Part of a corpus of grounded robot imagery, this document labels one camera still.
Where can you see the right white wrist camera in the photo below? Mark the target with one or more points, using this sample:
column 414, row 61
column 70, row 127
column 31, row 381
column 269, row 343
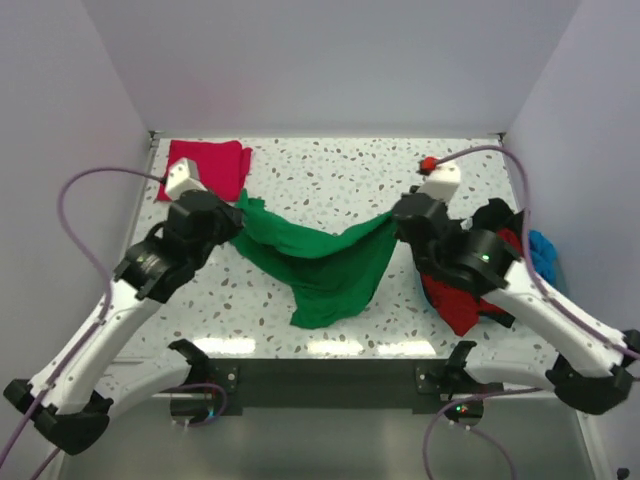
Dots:
column 440, row 180

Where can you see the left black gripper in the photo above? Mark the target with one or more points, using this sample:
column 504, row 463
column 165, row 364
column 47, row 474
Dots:
column 234, row 222

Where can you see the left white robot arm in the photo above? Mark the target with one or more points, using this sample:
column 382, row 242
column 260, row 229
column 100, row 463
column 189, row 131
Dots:
column 68, row 402

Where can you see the translucent blue laundry basket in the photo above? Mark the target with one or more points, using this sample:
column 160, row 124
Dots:
column 560, row 280

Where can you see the green t-shirt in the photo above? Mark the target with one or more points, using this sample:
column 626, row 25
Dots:
column 332, row 277

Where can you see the dark red t-shirt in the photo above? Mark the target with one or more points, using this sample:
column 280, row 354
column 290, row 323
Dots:
column 458, row 269

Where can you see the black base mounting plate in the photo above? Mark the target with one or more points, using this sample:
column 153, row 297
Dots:
column 418, row 385

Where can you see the folded pink red t-shirt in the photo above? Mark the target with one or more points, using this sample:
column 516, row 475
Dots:
column 223, row 167

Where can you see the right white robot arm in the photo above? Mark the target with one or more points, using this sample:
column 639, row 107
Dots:
column 589, row 372

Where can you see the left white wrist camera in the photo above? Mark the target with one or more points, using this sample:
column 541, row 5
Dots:
column 183, row 176

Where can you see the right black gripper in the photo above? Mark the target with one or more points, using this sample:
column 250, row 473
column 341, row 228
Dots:
column 397, row 232

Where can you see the bright blue t-shirt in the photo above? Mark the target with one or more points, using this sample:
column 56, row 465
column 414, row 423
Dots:
column 543, row 256

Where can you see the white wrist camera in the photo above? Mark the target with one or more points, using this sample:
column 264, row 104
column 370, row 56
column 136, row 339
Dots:
column 183, row 176
column 440, row 180

